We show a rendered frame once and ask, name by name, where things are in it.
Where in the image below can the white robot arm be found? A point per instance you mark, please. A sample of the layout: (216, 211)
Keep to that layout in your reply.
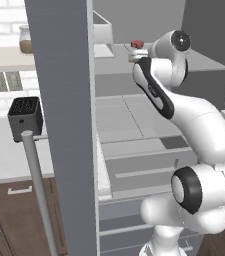
(200, 130)

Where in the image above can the grey fridge drawer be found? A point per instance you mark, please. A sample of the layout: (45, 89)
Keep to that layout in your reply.
(140, 173)
(120, 216)

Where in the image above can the glass fridge shelf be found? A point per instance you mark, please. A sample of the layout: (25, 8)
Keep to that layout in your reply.
(117, 63)

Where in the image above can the grey fridge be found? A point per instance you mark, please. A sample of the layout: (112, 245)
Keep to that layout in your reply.
(134, 116)

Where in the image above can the black toaster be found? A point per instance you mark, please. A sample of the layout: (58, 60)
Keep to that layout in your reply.
(25, 121)

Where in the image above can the red strawberry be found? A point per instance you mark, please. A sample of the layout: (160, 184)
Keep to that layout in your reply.
(137, 43)

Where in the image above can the white fridge door bin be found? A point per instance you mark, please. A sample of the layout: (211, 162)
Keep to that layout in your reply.
(102, 36)

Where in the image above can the brown cupboard door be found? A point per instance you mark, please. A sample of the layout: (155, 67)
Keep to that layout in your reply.
(14, 230)

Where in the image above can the glass jar with brown contents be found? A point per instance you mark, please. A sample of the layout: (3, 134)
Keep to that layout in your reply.
(26, 41)

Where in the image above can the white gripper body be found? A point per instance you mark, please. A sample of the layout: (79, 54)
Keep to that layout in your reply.
(136, 56)

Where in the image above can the pale wall shelf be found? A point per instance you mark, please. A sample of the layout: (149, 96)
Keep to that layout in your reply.
(7, 60)

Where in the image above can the grey fridge door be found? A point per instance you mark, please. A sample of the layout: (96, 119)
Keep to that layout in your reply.
(64, 116)
(214, 40)

